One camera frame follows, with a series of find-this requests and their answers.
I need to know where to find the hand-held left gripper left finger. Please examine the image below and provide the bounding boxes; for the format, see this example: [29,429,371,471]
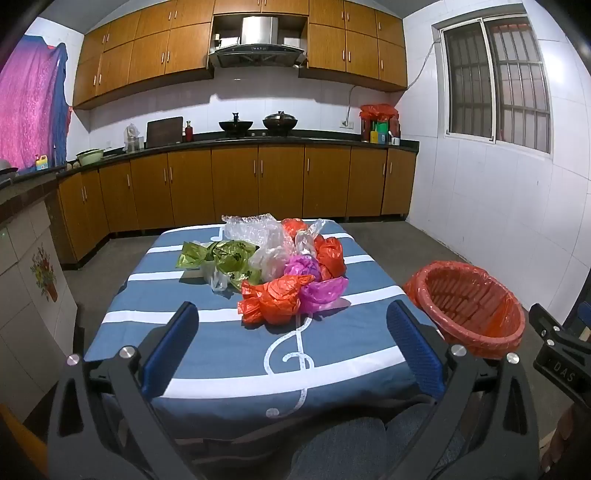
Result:
[46,301,204,480]

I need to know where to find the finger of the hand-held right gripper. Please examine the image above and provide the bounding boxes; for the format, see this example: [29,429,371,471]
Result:
[529,302,573,356]

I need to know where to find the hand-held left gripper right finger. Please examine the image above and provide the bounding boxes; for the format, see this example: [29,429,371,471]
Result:
[385,299,543,480]

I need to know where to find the wastebasket with red liner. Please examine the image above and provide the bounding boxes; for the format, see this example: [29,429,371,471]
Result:
[404,261,527,361]

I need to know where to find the small clear plastic bag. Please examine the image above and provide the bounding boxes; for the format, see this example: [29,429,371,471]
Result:
[203,261,232,292]

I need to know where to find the green plastic bag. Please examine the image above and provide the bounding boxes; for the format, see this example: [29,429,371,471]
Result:
[175,240,262,291]

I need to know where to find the purple plastic bag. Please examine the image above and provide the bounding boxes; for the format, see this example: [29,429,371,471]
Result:
[284,256,350,315]

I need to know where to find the white translucent plastic bag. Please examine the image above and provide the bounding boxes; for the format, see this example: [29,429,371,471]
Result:
[249,244,291,283]

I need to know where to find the clear bubble wrap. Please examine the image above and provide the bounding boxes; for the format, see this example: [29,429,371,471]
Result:
[222,213,287,259]

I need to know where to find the person's right hand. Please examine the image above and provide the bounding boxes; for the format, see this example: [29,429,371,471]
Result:
[540,406,591,476]

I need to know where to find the dark door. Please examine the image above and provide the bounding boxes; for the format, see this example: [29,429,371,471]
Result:
[569,302,591,344]

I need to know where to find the blue striped tablecloth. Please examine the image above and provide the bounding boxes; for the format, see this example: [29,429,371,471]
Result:
[83,223,444,435]

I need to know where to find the person's right leg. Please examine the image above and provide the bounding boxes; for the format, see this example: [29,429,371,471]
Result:
[383,401,467,480]

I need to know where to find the person's leg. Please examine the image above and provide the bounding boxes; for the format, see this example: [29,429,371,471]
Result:
[291,418,389,480]
[383,401,467,480]

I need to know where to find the person's left leg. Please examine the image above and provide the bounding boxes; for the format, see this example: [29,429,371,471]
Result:
[291,418,389,480]

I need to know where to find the wooden lower kitchen cabinets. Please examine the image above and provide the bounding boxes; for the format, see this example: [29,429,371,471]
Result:
[58,143,419,265]

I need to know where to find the wooden kitchen cabinets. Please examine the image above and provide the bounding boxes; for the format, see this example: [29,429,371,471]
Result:
[73,0,408,110]
[58,143,419,265]

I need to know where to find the clear jar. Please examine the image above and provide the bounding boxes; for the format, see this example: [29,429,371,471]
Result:
[123,124,143,153]

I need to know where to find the dark cutting board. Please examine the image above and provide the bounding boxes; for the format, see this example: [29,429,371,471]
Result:
[146,117,184,147]

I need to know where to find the orange bag covered rack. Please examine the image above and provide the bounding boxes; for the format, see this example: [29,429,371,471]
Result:
[359,104,402,145]

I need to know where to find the black kitchen countertop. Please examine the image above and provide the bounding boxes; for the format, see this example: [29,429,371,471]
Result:
[0,131,421,188]

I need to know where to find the barred window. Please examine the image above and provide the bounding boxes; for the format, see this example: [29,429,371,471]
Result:
[438,17,553,155]

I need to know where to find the black wok with lid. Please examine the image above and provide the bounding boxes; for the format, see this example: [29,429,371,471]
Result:
[263,111,298,136]

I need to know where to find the pink and blue cloth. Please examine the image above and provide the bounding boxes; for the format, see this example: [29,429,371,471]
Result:
[0,34,71,171]

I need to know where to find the wooden upper kitchen cabinets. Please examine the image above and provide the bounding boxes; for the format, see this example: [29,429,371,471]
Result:
[73,0,408,110]

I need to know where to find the steel range hood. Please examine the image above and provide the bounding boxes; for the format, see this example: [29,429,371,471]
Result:
[208,16,308,70]

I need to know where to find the thin wall wire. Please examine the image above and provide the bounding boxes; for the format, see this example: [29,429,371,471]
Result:
[406,41,437,89]

